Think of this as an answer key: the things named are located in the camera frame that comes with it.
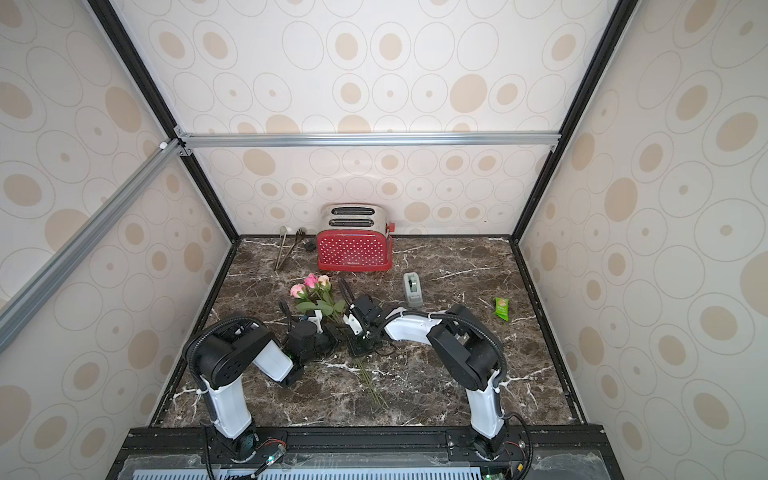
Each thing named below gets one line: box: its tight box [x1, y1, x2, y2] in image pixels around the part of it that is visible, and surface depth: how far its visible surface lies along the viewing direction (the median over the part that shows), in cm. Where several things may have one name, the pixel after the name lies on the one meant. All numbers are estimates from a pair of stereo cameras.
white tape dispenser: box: [403, 272, 423, 308], surface depth 102 cm
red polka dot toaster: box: [316, 202, 396, 272], surface depth 105 cm
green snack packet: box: [493, 297, 511, 322], surface depth 101 cm
